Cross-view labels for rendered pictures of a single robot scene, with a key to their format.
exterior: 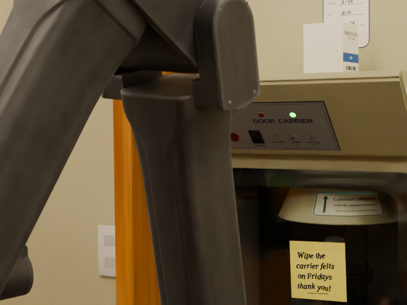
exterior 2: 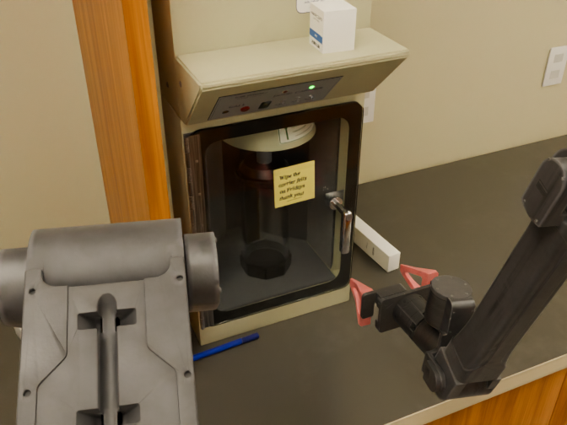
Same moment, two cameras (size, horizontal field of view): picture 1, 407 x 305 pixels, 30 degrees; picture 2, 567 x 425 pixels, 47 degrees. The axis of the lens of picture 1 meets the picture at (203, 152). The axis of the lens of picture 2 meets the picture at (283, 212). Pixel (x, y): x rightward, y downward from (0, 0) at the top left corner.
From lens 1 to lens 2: 0.84 m
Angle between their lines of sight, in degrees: 58
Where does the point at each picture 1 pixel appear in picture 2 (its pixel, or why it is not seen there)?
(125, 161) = (157, 158)
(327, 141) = (320, 96)
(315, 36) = (333, 21)
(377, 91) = (386, 64)
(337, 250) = (309, 166)
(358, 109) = (362, 76)
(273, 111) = (298, 88)
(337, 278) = (308, 185)
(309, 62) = (327, 44)
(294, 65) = (271, 29)
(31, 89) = not seen: outside the picture
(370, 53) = not seen: hidden behind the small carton
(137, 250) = not seen: hidden behind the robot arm
